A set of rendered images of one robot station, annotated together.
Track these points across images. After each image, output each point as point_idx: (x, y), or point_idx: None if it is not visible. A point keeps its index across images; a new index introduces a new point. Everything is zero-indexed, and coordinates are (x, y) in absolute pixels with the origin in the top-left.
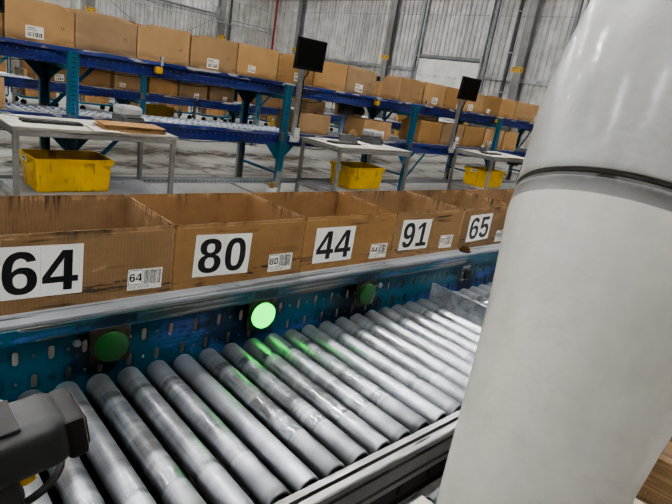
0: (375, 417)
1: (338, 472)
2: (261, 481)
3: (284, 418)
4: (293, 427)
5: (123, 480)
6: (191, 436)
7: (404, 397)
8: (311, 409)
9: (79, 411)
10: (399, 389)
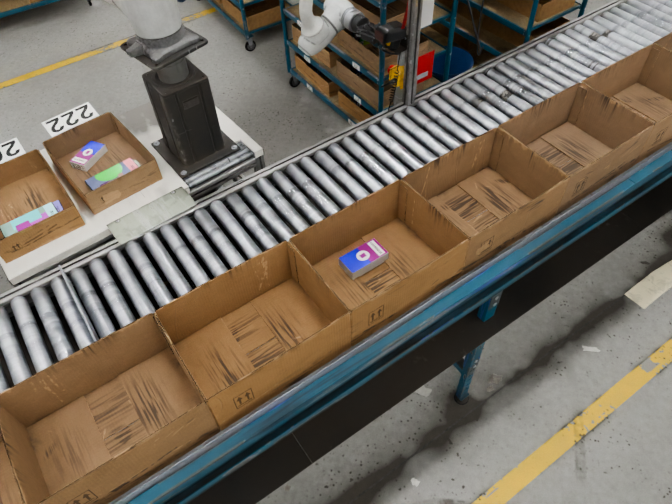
0: (259, 195)
1: (290, 161)
2: (326, 154)
3: (314, 186)
4: (309, 181)
5: (384, 150)
6: (361, 172)
7: (232, 215)
8: (297, 194)
9: (377, 28)
10: (233, 218)
